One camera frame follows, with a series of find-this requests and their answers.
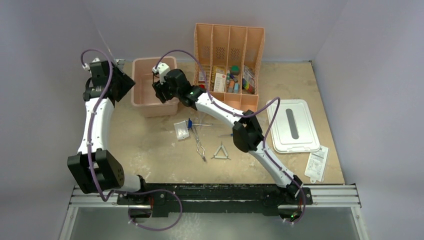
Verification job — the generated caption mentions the metal crucible tongs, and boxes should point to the metal crucible tongs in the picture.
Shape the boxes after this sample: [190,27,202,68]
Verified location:
[191,118,207,163]

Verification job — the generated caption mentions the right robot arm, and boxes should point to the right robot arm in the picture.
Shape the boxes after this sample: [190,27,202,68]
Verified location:
[152,66,306,204]

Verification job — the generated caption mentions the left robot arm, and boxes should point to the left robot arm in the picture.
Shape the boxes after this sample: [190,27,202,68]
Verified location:
[67,58,149,205]

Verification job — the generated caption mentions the pink plastic bin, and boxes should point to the pink plastic bin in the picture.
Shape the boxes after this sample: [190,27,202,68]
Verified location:
[131,57,179,118]

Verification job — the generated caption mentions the white plastic packet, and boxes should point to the white plastic packet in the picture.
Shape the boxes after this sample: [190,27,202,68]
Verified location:
[173,120,190,140]

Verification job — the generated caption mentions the white paper box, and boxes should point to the white paper box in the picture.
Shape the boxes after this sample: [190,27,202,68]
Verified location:
[213,73,227,93]

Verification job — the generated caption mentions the pink file organizer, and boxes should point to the pink file organizer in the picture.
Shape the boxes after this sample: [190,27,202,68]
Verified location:
[193,23,265,111]

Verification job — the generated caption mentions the marker pen pack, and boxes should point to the marker pen pack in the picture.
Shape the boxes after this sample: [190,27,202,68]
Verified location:
[242,65,255,94]

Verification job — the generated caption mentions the lower blue-capped test tube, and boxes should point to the lower blue-capped test tube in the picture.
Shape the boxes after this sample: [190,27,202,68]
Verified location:
[217,133,234,138]

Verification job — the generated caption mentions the clay pipe triangle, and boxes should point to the clay pipe triangle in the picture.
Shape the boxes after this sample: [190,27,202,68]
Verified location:
[211,142,231,160]

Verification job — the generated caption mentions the white plastic lid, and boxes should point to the white plastic lid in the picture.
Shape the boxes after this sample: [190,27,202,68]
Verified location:
[266,99,321,154]

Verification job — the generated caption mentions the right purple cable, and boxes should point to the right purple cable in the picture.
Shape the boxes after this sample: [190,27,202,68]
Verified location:
[154,49,307,226]

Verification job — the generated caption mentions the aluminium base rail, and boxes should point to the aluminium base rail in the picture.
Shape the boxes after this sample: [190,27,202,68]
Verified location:
[59,183,369,240]

